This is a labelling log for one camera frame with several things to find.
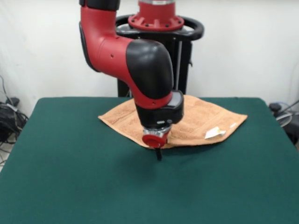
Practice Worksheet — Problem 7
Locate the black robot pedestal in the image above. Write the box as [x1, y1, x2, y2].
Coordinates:
[115, 14, 205, 98]

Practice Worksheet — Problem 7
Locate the black oval device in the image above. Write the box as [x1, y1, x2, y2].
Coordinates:
[268, 103, 284, 112]

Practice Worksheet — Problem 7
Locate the black cable bundle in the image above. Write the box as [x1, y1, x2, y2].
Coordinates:
[0, 74, 30, 164]

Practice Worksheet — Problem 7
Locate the tan terry towel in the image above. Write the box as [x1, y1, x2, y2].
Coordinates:
[98, 94, 248, 150]

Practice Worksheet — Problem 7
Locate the black bulky object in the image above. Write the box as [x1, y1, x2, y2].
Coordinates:
[285, 120, 299, 143]

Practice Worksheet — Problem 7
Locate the dark green table cloth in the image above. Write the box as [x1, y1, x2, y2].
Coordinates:
[0, 97, 299, 224]

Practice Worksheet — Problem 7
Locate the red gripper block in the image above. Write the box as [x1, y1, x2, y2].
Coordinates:
[142, 130, 169, 162]

